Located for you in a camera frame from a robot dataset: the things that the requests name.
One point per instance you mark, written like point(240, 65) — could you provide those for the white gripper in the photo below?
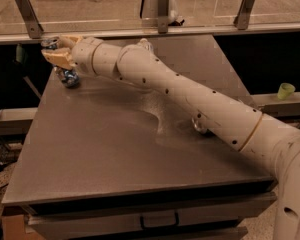
point(83, 56)

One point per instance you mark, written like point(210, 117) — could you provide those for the small yellow-green cup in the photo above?
point(285, 90)

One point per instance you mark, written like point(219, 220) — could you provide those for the middle metal rail bracket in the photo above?
point(162, 11)

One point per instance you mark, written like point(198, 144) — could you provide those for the metal rail bracket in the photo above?
point(162, 11)
point(241, 21)
point(33, 26)

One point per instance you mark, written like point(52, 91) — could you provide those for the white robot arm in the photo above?
point(270, 143)

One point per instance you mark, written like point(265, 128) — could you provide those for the green silver soda can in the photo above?
point(199, 127)

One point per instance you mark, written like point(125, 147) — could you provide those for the blue silver redbull can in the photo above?
point(69, 78)

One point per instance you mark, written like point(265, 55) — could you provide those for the grey cabinet drawer with handle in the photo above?
point(206, 219)

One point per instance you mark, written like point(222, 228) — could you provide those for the right metal rail bracket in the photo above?
point(241, 21)

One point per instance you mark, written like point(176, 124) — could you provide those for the left metal rail bracket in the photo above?
point(33, 26)

